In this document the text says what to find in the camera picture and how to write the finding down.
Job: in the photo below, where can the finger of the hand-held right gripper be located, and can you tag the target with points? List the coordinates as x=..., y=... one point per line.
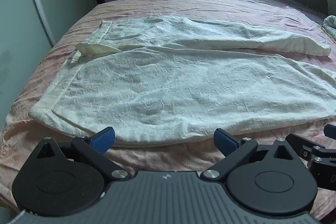
x=302, y=142
x=330, y=131

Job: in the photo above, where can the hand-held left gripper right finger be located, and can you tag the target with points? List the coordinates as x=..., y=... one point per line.
x=223, y=140

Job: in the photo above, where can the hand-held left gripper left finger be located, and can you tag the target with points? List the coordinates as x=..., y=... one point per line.
x=104, y=139

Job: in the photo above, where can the white textured pants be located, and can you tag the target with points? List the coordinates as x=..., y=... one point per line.
x=168, y=87

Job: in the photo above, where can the folded printed blanket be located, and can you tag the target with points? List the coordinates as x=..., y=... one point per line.
x=330, y=26

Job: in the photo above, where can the pink bed sheet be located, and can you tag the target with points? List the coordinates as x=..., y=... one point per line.
x=199, y=5

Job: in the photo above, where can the glass wardrobe door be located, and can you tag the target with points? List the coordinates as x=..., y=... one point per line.
x=29, y=16

